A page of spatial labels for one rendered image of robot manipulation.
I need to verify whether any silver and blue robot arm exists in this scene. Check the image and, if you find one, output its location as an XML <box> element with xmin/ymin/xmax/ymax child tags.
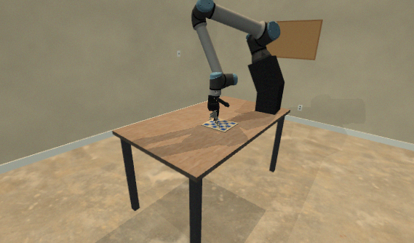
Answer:
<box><xmin>191</xmin><ymin>0</ymin><xmax>280</xmax><ymax>96</ymax></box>

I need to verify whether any blue and cream chessboard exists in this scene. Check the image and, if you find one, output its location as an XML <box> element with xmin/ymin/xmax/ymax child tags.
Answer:
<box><xmin>201</xmin><ymin>118</ymin><xmax>238</xmax><ymax>132</ymax></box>

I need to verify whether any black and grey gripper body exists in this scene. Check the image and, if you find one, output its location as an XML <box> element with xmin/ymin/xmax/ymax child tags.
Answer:
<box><xmin>207</xmin><ymin>95</ymin><xmax>220</xmax><ymax>111</ymax></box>

